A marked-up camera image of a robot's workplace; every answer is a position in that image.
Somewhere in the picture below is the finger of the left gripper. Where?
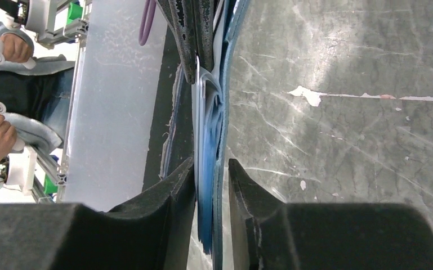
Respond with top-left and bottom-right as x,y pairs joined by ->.
194,0 -> 215,71
157,0 -> 197,84

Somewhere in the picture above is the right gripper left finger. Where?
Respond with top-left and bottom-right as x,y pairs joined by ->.
0,158 -> 195,269

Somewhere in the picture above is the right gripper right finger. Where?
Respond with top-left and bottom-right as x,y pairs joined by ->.
228,159 -> 433,269

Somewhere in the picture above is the teal blue card holder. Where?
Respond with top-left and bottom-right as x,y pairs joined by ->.
191,1 -> 250,269

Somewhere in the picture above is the operator left hand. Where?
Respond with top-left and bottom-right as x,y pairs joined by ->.
0,33 -> 34,63

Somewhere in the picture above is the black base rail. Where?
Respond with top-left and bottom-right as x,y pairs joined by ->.
142,29 -> 193,191

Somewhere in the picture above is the aluminium frame rail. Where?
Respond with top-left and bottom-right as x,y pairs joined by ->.
28,1 -> 92,203

